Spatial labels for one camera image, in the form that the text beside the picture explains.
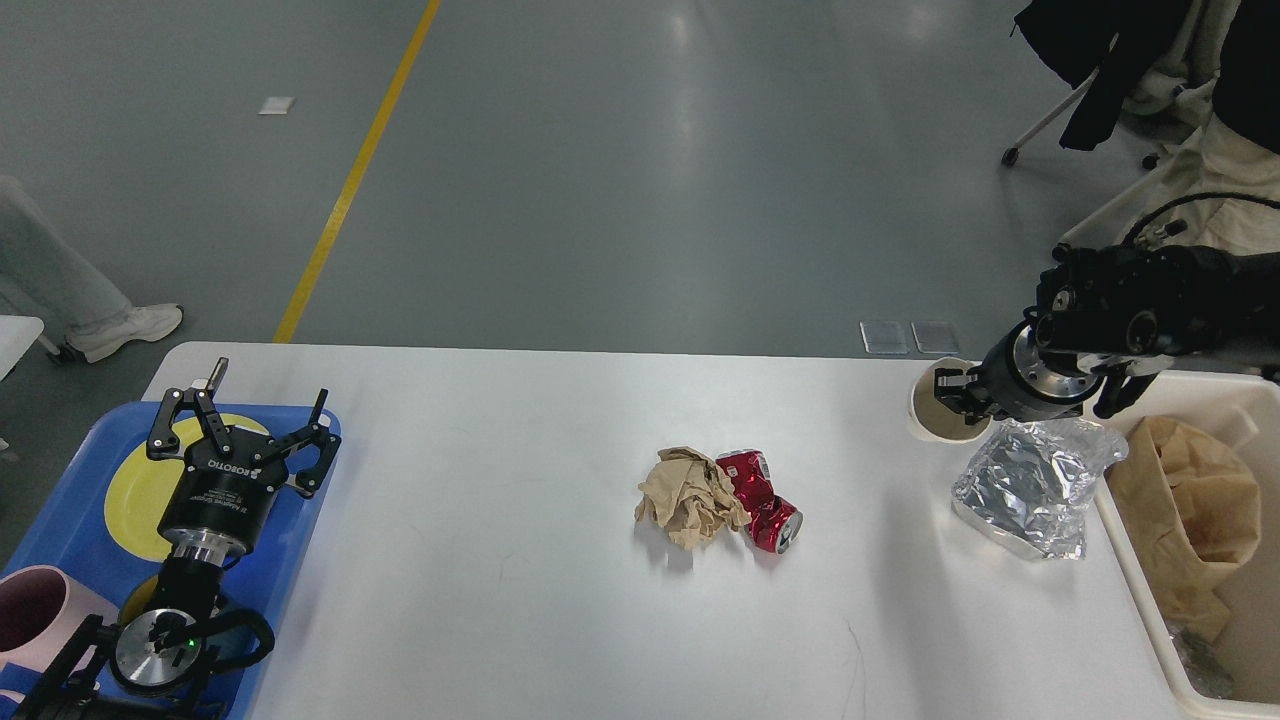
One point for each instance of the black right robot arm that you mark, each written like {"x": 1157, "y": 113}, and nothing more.
{"x": 1106, "y": 322}

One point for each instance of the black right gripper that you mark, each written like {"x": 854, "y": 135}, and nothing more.
{"x": 1013, "y": 382}

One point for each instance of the yellow plastic plate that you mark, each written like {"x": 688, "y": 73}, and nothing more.
{"x": 139, "y": 493}

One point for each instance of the beige plastic bin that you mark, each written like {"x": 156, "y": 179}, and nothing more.
{"x": 1242, "y": 411}

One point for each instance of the white wheeled chair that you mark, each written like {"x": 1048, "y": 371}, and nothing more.
{"x": 1147, "y": 66}

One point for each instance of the white paper cup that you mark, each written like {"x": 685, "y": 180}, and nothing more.
{"x": 934, "y": 422}

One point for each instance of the passer-by white shoe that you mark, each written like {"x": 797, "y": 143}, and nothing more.
{"x": 98, "y": 319}

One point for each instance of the crushed red soda can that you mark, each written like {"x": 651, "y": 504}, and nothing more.
{"x": 774, "y": 523}

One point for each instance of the crumpled brown paper ball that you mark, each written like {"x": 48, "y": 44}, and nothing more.
{"x": 690, "y": 498}

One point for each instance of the white cart leg with caster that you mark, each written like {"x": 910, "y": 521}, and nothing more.
{"x": 58, "y": 353}

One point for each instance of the clear floor plate right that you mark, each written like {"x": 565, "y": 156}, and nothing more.
{"x": 935, "y": 338}

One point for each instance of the person in beige trousers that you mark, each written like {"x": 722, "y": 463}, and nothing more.
{"x": 1235, "y": 150}

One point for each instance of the brown paper bag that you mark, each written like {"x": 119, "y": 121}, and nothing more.
{"x": 1192, "y": 511}

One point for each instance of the small white side table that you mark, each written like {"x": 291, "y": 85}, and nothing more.
{"x": 18, "y": 333}

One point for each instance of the clear floor plate left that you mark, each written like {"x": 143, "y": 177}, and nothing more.
{"x": 884, "y": 338}

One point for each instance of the crushed clear plastic bottle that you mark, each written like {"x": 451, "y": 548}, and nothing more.
{"x": 1029, "y": 487}

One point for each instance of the clear floor plate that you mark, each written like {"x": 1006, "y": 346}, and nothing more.
{"x": 935, "y": 338}
{"x": 884, "y": 338}

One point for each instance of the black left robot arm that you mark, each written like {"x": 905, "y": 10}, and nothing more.
{"x": 80, "y": 683}

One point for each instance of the aluminium foil sheet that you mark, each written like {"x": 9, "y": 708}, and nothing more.
{"x": 1205, "y": 673}

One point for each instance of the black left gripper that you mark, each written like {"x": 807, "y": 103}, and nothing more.
{"x": 218, "y": 500}

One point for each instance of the pink ribbed mug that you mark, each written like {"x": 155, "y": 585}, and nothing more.
{"x": 41, "y": 608}

